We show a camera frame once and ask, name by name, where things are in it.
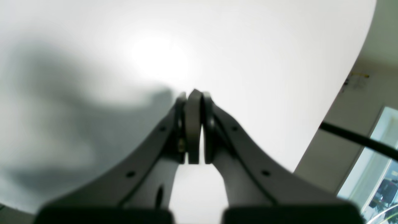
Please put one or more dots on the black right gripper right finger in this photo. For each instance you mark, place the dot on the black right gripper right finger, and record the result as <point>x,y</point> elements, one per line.
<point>259,190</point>

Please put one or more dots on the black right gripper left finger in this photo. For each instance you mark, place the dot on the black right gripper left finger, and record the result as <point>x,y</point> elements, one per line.
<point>137,190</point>

